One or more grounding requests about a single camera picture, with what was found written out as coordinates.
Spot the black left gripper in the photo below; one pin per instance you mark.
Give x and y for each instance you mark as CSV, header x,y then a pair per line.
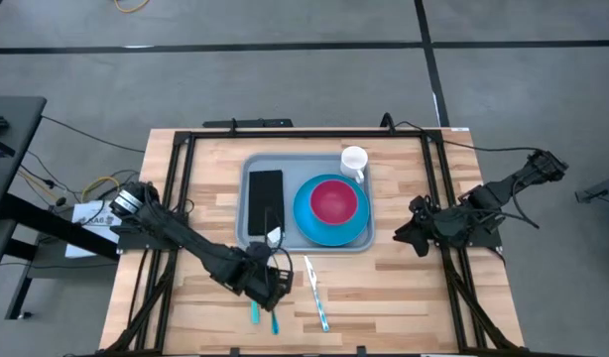
x,y
260,277

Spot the white ceramic mug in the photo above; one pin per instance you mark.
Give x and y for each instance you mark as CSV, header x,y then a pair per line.
x,y
353,159

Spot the black desk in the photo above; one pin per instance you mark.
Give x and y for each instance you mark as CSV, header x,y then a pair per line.
x,y
12,149

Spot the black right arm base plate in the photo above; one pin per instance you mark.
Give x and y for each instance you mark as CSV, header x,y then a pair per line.
x,y
488,239

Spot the black napkin with white tag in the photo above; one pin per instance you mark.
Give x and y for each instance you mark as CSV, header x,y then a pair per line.
x,y
262,198

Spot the black aluminium table frame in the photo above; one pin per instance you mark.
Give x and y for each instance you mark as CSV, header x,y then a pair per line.
x,y
284,134

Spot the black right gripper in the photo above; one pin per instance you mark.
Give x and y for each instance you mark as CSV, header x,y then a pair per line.
x,y
438,223

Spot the magenta plastic bowl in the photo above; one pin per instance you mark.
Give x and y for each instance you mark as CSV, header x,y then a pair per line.
x,y
334,202

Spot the black bar behind table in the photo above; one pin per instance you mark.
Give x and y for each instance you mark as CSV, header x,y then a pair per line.
x,y
265,122

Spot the white paper label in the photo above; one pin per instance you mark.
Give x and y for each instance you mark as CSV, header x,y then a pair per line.
x,y
86,218

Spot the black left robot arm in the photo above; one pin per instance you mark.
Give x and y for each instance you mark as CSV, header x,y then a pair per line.
x,y
185,238

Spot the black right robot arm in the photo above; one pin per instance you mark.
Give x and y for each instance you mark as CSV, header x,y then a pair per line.
x,y
503,191

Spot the grey plastic tray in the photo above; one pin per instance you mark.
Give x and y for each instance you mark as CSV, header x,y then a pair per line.
x,y
294,163

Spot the blue plastic plate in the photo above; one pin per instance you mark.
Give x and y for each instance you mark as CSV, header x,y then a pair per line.
x,y
304,218

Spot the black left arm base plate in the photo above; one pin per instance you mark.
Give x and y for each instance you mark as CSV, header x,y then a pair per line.
x,y
136,240

